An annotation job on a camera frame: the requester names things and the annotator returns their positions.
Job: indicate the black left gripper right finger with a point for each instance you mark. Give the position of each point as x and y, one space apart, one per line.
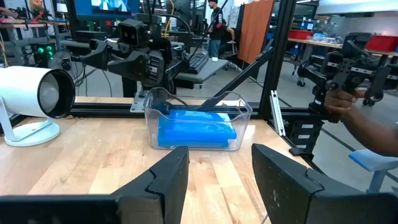
280 193

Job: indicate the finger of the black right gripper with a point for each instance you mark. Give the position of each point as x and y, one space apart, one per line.
98 57
127 67

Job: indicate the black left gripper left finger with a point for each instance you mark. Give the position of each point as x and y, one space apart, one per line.
168 193

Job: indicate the blue plastic case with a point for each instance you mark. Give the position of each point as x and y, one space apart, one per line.
199 115
186 144
196 130

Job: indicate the person's forearm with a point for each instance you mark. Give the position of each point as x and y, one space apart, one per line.
373 133

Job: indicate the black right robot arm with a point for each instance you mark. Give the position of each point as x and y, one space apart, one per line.
169 46

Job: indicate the black keyboard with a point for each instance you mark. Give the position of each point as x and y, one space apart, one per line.
199 63

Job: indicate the black monitor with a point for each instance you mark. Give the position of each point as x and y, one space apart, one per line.
105 7

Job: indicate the grey side table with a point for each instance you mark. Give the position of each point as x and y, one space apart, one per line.
211 70

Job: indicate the black computer green lights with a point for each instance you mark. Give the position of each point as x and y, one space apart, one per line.
43 53

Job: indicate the person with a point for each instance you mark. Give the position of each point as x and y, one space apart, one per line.
215 28

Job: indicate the clear plastic bin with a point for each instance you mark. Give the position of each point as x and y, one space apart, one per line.
245 124

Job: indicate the white cylindrical lamp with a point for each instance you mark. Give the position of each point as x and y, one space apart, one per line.
28 90

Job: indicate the grey chair armrest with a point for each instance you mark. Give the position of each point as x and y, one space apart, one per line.
370 160

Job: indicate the orange panel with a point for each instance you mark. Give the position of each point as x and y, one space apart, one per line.
255 31

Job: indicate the person's hand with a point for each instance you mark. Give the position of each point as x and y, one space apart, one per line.
339 101

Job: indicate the red crate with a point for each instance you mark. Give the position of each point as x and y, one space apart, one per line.
382 43
300 34

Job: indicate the wooden workbench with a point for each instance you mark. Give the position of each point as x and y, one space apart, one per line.
326 45

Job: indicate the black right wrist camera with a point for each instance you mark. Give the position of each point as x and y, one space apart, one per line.
133 32

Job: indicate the silver metal bracket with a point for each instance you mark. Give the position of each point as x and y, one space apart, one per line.
277 112

